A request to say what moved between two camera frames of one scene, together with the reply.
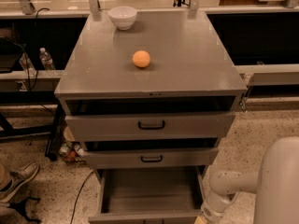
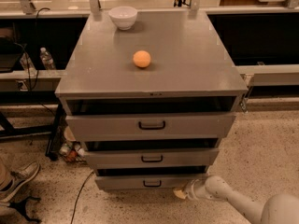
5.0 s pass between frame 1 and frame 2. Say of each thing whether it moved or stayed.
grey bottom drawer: moved
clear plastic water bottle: stayed
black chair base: stayed
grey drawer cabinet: stayed
